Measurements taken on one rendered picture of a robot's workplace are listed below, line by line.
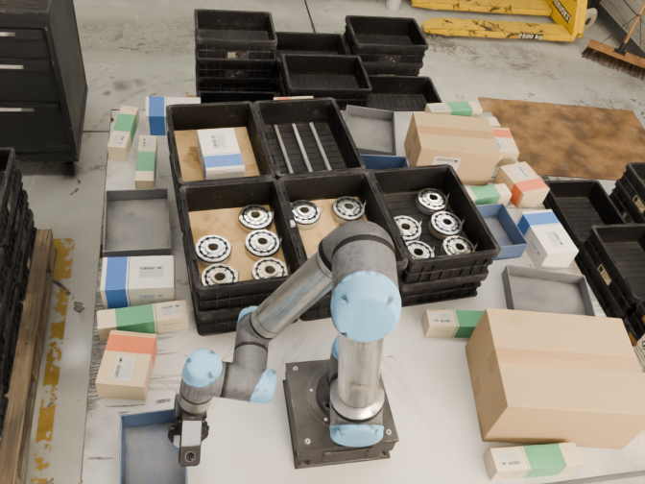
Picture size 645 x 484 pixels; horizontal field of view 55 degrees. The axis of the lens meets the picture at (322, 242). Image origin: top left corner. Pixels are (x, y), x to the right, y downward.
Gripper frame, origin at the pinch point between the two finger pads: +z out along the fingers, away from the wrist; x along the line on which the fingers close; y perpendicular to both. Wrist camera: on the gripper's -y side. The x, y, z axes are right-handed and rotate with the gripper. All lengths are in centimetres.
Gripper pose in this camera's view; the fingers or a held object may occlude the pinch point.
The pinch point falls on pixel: (184, 447)
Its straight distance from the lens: 160.9
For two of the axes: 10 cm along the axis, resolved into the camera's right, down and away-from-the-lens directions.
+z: -2.6, 6.7, 7.0
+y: -1.4, -7.4, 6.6
